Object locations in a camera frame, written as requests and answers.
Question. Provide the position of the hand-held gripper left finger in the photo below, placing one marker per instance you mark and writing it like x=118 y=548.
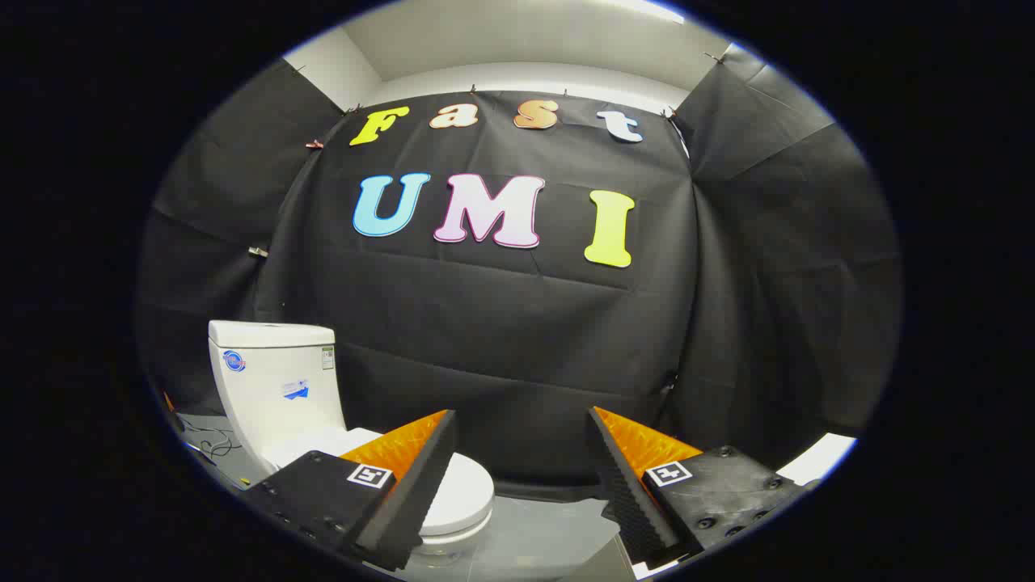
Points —
x=420 y=485

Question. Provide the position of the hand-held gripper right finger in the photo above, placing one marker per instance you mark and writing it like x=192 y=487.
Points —
x=623 y=493

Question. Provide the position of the white toilet lid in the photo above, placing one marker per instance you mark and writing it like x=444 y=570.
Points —
x=465 y=489

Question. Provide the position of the white ceramic toilet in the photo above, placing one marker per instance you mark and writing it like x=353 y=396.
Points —
x=267 y=388

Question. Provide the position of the black backdrop cloth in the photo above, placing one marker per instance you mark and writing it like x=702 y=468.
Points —
x=501 y=339

